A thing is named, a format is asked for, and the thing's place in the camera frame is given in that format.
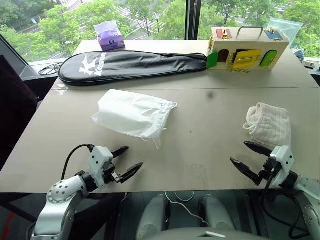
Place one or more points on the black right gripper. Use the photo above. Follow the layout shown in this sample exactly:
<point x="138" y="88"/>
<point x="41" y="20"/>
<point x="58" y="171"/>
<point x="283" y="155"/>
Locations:
<point x="268" y="168"/>

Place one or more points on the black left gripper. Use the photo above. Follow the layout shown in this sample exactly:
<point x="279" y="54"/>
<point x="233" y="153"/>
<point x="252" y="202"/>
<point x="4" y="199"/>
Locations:
<point x="111" y="176"/>

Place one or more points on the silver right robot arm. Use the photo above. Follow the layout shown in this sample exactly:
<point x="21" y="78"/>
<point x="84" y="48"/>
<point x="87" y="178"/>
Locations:
<point x="306" y="197"/>

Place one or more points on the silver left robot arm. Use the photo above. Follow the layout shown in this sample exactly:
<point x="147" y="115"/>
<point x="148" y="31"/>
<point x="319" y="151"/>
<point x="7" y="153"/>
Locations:
<point x="58" y="200"/>

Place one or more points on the white folded towel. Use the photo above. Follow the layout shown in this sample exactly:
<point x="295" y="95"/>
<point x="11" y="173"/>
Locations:
<point x="271" y="125"/>

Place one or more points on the clear plastic zip bag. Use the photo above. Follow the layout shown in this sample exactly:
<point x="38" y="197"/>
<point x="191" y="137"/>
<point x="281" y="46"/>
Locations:
<point x="287" y="31"/>

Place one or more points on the grey left robot leg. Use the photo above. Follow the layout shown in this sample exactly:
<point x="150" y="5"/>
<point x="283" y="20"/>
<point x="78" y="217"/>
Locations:
<point x="151" y="215"/>

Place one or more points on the grey robot leg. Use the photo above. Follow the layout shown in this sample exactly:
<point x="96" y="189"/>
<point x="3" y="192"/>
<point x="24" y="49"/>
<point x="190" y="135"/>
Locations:
<point x="216" y="212"/>
<point x="151" y="215"/>

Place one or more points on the grey right robot leg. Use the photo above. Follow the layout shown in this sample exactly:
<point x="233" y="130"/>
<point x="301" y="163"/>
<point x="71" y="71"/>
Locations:
<point x="216" y="212"/>

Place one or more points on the grey robot torso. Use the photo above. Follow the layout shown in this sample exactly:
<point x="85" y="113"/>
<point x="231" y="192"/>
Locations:
<point x="202" y="234"/>

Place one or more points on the black racket cover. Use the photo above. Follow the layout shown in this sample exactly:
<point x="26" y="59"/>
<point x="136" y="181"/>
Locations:
<point x="130" y="66"/>

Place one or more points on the small dark box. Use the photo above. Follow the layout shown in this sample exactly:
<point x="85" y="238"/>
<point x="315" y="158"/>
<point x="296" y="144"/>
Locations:
<point x="310" y="64"/>

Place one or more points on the wooden lock box toy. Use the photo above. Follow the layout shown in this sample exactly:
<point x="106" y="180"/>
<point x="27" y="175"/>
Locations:
<point x="250" y="47"/>

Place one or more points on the dark purple chair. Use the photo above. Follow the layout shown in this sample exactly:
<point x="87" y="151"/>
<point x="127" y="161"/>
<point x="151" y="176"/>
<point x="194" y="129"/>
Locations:
<point x="15" y="110"/>

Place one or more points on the purple tissue pack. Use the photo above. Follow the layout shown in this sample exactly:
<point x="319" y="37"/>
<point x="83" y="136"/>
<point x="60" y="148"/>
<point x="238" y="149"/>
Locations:
<point x="111" y="37"/>

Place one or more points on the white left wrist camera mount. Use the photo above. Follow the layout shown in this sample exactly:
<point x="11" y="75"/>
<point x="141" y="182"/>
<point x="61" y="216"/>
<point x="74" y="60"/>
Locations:
<point x="100" y="160"/>

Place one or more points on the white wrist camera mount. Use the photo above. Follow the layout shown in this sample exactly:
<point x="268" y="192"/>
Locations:
<point x="100" y="160"/>
<point x="283" y="162"/>

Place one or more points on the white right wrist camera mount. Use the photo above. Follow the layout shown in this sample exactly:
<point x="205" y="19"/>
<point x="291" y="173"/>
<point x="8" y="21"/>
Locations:
<point x="283" y="162"/>

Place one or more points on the dark window frame post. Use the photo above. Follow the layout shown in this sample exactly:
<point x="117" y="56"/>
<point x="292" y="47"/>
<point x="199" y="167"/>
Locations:
<point x="193" y="18"/>

